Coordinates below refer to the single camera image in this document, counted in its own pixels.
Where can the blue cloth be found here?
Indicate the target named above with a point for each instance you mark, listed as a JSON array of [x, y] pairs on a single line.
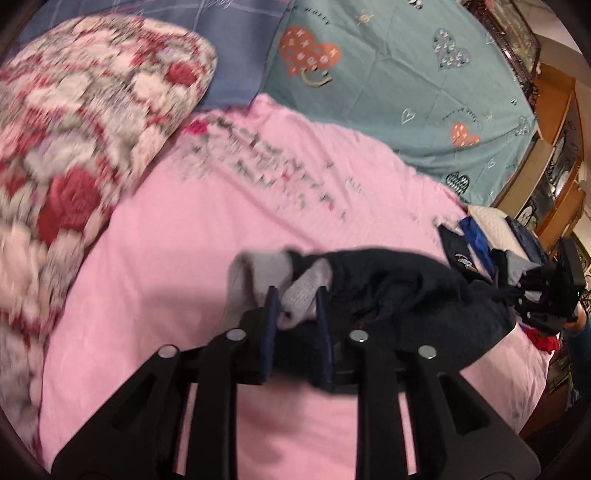
[[475, 240]]

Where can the red cloth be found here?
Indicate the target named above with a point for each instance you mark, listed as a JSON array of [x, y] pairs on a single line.
[[545, 342]]

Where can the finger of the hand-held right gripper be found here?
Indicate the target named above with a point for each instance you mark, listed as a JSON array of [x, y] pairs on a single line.
[[531, 295]]

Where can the wooden headboard shelf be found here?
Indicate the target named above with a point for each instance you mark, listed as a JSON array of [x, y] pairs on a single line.
[[554, 138]]

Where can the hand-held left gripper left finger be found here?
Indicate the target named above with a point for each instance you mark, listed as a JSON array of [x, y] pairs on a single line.
[[270, 318]]

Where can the red and white floral pillow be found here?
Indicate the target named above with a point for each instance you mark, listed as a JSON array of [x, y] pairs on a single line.
[[69, 152]]

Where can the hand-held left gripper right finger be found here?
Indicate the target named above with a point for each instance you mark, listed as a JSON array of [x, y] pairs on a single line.
[[322, 323]]

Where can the blue plaid pillow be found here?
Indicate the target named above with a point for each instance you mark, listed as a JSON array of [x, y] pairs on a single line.
[[235, 50]]

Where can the white quilted cloth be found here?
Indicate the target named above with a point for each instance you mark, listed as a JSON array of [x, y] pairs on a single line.
[[489, 224]]

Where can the black garment with emblem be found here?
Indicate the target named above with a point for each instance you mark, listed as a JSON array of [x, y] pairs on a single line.
[[461, 256]]

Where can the black pants with grey lining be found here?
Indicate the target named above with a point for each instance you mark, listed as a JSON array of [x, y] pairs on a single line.
[[415, 295]]

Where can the teal heart-print quilt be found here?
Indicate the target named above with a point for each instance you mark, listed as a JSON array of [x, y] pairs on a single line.
[[397, 83]]

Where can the pink bed sheet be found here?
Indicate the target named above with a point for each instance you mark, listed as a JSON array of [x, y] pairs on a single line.
[[207, 258]]

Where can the dark navy garment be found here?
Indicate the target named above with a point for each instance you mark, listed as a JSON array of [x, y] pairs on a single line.
[[526, 242]]

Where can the grey cloth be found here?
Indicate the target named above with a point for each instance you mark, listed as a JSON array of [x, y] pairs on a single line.
[[519, 265]]

